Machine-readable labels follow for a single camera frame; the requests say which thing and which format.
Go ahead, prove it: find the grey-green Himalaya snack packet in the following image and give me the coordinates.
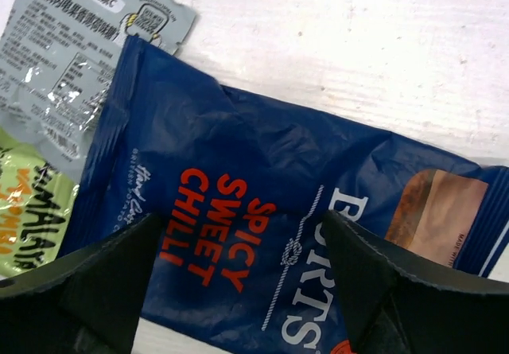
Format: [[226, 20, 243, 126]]
[[1, 0, 196, 278]]

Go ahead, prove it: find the blue Burts chilli bag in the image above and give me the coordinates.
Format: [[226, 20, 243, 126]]
[[61, 36, 508, 353]]

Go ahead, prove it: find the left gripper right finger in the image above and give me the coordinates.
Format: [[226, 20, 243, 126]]
[[322, 211, 508, 353]]

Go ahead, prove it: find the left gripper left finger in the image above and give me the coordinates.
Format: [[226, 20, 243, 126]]
[[1, 216, 162, 353]]

